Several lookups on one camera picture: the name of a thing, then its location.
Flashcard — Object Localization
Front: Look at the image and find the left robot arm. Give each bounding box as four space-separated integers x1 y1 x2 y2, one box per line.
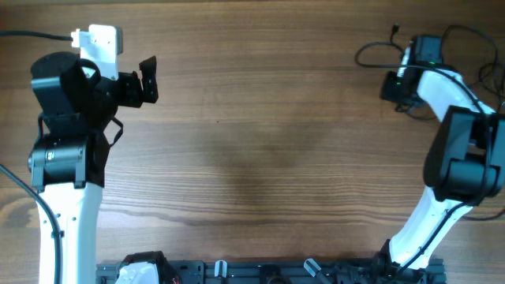
28 52 159 283

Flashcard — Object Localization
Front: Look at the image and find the black usb cable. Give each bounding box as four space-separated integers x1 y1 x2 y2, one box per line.
389 22 505 115
461 207 505 222

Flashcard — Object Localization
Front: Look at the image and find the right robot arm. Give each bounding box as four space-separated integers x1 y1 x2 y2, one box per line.
380 35 504 271

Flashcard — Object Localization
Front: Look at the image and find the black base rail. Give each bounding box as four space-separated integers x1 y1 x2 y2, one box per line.
96 258 447 284

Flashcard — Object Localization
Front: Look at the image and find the right camera cable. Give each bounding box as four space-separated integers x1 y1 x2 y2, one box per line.
353 41 494 277

